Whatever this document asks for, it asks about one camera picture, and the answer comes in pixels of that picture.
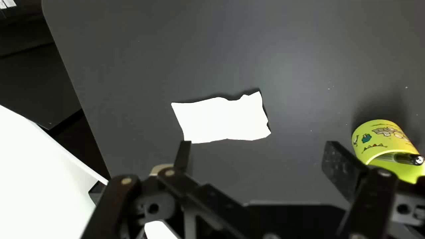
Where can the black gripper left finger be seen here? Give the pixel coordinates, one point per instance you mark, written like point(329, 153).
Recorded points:
point(182, 157)

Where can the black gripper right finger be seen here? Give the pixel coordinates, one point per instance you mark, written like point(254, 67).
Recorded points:
point(343, 169)

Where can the white paper sheet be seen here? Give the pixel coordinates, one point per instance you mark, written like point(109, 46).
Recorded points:
point(219, 119)

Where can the lime green printed mug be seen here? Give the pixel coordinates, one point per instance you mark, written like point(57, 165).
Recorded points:
point(383, 144)

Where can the black marker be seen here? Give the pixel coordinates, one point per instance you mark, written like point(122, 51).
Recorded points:
point(418, 160)

